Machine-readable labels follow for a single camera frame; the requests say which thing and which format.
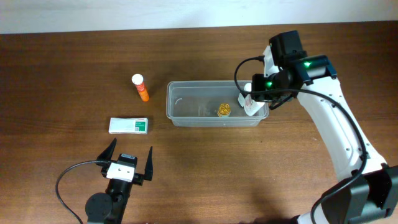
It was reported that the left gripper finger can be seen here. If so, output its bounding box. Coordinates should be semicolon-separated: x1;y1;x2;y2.
144;146;154;181
96;138;117;166

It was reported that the white spray bottle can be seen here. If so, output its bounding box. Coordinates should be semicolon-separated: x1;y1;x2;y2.
244;95;265;116

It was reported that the white green medicine box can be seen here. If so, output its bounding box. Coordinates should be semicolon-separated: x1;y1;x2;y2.
108;118;149;134

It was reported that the small gold lid jar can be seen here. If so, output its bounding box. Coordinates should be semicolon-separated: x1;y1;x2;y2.
217;103;231;117

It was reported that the dark brown syrup bottle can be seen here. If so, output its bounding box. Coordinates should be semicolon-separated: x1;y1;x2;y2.
238;83;251;108

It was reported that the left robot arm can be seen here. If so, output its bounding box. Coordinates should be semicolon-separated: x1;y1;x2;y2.
85;139;153;224

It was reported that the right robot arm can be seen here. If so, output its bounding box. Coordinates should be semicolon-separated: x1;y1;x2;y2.
248;52;397;223

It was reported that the clear plastic container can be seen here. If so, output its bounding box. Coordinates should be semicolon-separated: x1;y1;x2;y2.
166;80;269;127

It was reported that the orange tablet tube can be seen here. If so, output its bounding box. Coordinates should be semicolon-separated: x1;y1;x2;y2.
131;73;150;102

